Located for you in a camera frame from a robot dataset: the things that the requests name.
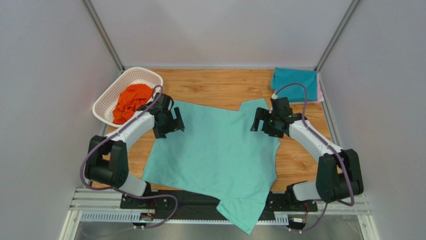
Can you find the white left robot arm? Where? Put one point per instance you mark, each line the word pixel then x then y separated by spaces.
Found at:
pixel 107 158

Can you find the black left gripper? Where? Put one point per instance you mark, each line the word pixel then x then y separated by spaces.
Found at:
pixel 161 132

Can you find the orange t shirt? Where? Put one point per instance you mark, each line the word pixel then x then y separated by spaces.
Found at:
pixel 129 101

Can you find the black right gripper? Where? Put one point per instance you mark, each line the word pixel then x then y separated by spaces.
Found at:
pixel 266 122

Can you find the aluminium corner post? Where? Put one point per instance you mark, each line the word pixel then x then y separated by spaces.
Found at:
pixel 349 13
pixel 95 18

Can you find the right aluminium corner post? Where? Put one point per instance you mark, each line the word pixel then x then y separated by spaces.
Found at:
pixel 349 13

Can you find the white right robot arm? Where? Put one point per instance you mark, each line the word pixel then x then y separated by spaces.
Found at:
pixel 338 177

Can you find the black base cloth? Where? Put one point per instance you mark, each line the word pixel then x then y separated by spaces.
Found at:
pixel 194 206

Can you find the left aluminium corner post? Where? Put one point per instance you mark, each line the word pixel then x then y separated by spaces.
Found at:
pixel 95 18

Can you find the mint green t shirt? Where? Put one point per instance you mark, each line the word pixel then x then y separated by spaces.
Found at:
pixel 218 155

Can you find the white plastic laundry basket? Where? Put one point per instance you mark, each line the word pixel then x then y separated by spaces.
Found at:
pixel 104 105

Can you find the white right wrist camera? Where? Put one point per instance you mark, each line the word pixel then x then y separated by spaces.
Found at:
pixel 280 106

